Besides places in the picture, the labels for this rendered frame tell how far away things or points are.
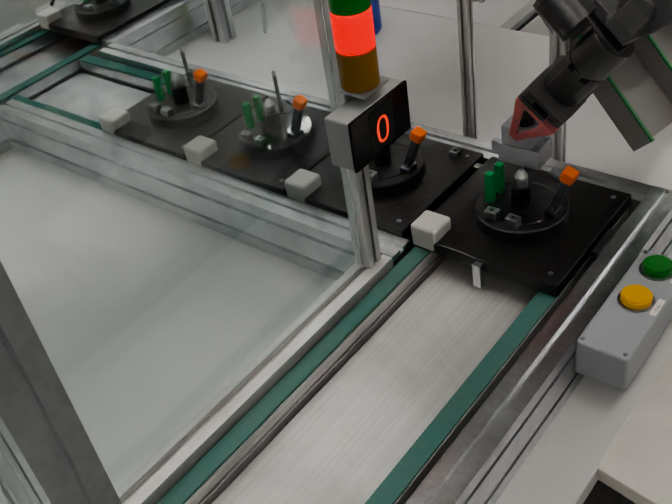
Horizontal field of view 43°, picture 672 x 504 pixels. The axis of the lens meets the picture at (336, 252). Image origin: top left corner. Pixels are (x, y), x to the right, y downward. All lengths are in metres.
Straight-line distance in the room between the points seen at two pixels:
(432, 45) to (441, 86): 0.20
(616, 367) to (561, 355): 0.07
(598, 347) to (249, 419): 0.45
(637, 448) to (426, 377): 0.28
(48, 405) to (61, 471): 0.04
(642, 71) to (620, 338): 0.53
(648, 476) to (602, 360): 0.15
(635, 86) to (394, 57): 0.72
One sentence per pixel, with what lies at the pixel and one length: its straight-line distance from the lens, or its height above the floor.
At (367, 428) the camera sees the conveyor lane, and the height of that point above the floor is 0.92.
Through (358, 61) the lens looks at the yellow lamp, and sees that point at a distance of 1.05.
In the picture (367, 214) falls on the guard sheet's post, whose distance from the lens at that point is 1.22.
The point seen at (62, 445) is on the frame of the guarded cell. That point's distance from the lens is 0.43.
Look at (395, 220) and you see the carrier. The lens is 1.32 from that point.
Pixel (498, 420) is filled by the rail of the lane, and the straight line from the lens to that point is 1.05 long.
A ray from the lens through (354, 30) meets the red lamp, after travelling 1.03.
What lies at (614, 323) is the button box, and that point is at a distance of 1.16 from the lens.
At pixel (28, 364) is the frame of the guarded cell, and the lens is 0.40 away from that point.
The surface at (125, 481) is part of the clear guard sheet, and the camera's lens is 1.06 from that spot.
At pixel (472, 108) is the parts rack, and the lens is 1.53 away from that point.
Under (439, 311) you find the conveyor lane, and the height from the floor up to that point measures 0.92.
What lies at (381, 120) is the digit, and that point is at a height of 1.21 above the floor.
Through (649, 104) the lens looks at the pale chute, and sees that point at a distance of 1.49.
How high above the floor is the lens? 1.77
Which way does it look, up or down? 38 degrees down
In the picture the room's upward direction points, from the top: 10 degrees counter-clockwise
